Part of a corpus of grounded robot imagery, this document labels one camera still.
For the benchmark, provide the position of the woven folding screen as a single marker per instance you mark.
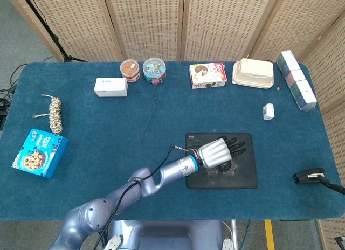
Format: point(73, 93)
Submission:
point(145, 23)

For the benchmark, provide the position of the black tripod stand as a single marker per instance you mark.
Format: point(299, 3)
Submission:
point(54, 38)

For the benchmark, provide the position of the black stapler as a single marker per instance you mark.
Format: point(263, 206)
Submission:
point(307, 176)

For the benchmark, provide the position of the wrapped tissue pack stack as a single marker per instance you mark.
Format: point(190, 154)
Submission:
point(296, 80)

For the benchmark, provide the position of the beige lidded food container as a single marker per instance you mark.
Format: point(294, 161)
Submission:
point(253, 72)

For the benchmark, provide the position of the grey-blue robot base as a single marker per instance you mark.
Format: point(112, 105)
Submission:
point(167, 236)

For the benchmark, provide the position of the blue table cloth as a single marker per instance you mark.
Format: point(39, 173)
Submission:
point(107, 142)

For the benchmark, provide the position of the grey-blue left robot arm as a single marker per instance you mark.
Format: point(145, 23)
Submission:
point(91, 215)

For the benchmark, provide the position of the clear jar of clips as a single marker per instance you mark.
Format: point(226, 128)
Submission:
point(154, 69)

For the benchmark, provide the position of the red-filled round jar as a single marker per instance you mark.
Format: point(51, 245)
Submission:
point(130, 70)

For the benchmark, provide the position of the white pink cake box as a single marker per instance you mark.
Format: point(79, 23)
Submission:
point(207, 75)

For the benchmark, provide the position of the small white charger cube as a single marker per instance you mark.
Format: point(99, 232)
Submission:
point(269, 111)

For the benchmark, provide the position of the white rectangular box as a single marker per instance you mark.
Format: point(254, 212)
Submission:
point(110, 87)

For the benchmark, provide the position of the black printed mouse pad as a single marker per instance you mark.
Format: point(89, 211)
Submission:
point(242, 174)

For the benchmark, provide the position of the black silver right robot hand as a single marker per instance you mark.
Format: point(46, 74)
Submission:
point(332, 186)

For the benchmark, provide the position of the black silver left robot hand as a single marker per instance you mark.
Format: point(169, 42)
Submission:
point(215, 153)

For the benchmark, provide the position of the blue cookie box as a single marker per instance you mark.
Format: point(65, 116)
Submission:
point(40, 154)

